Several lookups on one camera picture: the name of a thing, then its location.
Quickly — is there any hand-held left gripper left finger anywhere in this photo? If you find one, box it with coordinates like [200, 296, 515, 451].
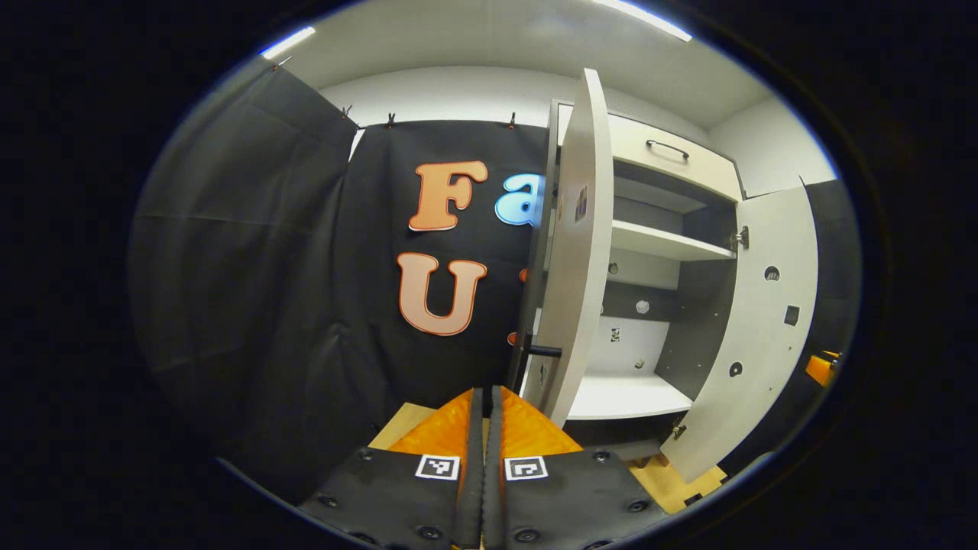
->
[296, 387, 485, 550]

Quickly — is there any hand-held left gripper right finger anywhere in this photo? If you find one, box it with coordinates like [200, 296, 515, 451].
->
[483, 385, 669, 550]

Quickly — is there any beige cabinet door headphone sticker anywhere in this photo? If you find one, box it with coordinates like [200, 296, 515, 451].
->
[661, 183, 820, 484]

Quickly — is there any beige double-door shoe cabinet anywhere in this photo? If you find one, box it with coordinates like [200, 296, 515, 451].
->
[535, 98, 748, 468]

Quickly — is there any beige cabinet door camera sticker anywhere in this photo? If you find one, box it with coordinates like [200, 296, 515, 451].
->
[508, 69, 614, 429]

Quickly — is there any black backdrop cloth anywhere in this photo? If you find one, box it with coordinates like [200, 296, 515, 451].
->
[128, 57, 863, 505]

